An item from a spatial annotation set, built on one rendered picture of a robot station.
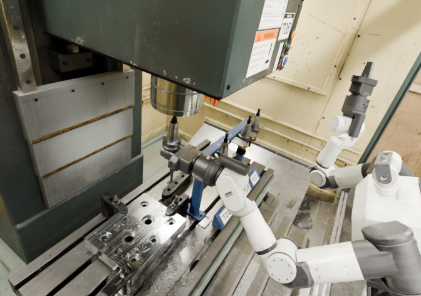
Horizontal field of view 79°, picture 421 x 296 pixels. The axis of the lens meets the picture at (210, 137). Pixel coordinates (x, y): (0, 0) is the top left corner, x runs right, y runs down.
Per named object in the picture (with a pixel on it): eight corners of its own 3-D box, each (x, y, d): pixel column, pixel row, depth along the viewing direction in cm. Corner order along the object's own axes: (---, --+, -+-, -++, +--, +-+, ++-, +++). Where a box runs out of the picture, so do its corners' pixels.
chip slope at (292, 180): (303, 196, 181) (316, 167, 168) (270, 273, 127) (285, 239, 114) (200, 147, 215) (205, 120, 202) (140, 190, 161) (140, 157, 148)
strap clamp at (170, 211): (187, 213, 116) (190, 189, 108) (168, 232, 106) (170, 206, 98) (181, 209, 117) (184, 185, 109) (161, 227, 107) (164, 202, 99)
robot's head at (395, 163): (401, 177, 80) (402, 152, 77) (398, 194, 73) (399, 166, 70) (376, 174, 84) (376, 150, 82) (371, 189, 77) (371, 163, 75)
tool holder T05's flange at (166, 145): (170, 138, 90) (171, 132, 88) (184, 146, 87) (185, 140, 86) (158, 145, 85) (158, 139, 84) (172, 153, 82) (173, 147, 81)
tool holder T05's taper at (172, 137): (171, 134, 87) (173, 117, 84) (181, 140, 86) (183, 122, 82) (162, 139, 84) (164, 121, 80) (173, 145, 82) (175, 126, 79)
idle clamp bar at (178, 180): (195, 177, 138) (197, 168, 135) (167, 207, 117) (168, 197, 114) (187, 173, 139) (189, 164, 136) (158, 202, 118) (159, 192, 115)
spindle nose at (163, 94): (176, 91, 88) (179, 56, 81) (212, 108, 80) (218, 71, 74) (138, 101, 76) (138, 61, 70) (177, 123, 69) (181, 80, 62)
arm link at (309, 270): (281, 274, 80) (359, 264, 71) (275, 300, 68) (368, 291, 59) (269, 237, 81) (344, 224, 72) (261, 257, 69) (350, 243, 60)
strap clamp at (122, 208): (129, 226, 105) (129, 199, 98) (123, 231, 103) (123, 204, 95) (108, 210, 110) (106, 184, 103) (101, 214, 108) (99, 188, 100)
